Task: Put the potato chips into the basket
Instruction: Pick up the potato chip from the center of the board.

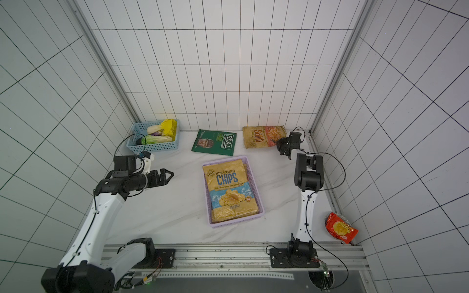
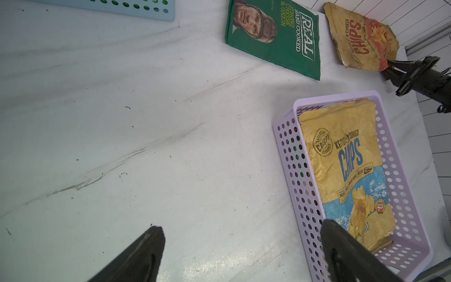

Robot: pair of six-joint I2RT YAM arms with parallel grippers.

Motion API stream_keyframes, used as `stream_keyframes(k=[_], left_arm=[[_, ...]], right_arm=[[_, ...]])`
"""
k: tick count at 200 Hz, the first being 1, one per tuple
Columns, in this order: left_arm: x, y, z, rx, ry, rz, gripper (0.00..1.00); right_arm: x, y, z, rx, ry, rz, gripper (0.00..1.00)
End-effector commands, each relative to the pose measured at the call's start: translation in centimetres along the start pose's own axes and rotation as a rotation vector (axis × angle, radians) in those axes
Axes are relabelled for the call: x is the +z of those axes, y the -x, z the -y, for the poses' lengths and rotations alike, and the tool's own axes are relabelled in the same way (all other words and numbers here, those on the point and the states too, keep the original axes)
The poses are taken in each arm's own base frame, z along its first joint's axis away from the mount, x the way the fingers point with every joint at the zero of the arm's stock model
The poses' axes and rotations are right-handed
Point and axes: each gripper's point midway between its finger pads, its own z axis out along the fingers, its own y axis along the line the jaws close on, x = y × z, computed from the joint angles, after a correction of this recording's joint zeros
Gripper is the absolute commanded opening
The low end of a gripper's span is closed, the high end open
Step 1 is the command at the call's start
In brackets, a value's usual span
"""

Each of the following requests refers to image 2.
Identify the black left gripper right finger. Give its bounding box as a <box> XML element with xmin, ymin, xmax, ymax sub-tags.
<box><xmin>320</xmin><ymin>219</ymin><xmax>401</xmax><ymax>282</ymax></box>

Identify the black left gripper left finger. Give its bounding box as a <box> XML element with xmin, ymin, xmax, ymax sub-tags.
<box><xmin>90</xmin><ymin>226</ymin><xmax>166</xmax><ymax>282</ymax></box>

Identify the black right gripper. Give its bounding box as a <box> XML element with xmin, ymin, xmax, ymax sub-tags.
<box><xmin>382</xmin><ymin>56</ymin><xmax>451</xmax><ymax>114</ymax></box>

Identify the brown orange chips bag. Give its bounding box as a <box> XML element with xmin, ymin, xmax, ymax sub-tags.
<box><xmin>324</xmin><ymin>2</ymin><xmax>399</xmax><ymax>72</ymax></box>

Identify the sea salt chips bag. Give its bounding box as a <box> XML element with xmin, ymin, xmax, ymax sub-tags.
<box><xmin>299</xmin><ymin>99</ymin><xmax>396</xmax><ymax>253</ymax></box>

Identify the green REAL chips bag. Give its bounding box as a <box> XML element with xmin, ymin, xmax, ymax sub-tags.
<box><xmin>225</xmin><ymin>0</ymin><xmax>321</xmax><ymax>81</ymax></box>

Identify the purple plastic basket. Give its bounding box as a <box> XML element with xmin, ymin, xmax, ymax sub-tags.
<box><xmin>272</xmin><ymin>91</ymin><xmax>433</xmax><ymax>282</ymax></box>

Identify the blue plastic basket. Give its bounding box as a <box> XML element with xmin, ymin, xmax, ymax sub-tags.
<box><xmin>36</xmin><ymin>0</ymin><xmax>176</xmax><ymax>22</ymax></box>

